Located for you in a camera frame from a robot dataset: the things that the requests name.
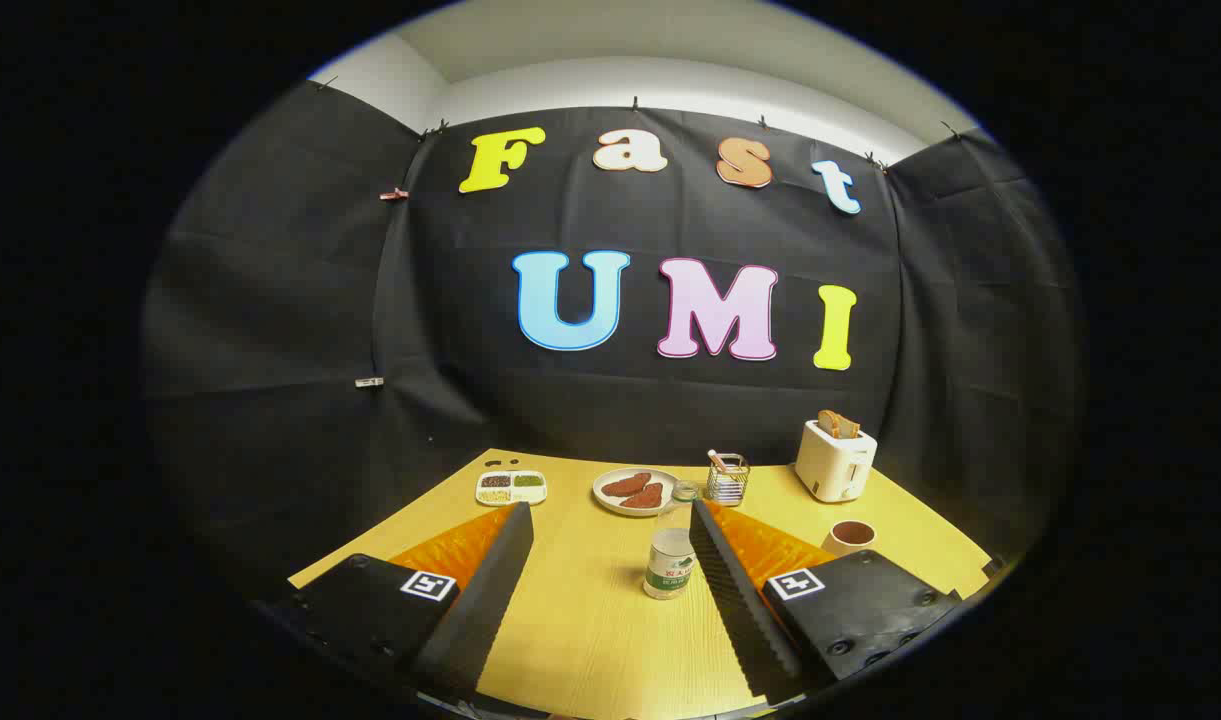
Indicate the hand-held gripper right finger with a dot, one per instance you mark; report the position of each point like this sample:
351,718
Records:
735,590

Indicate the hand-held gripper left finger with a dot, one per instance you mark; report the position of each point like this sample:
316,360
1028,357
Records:
490,590

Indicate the clear plastic juice bottle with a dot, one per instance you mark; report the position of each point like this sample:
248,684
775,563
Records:
670,562

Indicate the white divided condiment tray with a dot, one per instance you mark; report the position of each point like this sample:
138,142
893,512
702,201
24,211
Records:
510,488

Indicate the wooden table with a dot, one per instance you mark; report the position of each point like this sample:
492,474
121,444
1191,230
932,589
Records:
590,620

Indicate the brown meat patty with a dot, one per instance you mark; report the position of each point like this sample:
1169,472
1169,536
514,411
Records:
625,485
645,497

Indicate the red striped straw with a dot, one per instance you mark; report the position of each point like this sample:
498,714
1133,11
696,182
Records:
717,460

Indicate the white round plate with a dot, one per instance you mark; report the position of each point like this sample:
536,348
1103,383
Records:
610,500

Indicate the white toaster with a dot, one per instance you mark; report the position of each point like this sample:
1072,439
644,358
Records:
832,465

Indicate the toasted bread slice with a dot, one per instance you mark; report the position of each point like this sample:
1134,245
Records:
828,424
850,430

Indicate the black backdrop cloth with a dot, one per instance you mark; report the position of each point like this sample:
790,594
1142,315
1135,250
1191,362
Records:
270,300

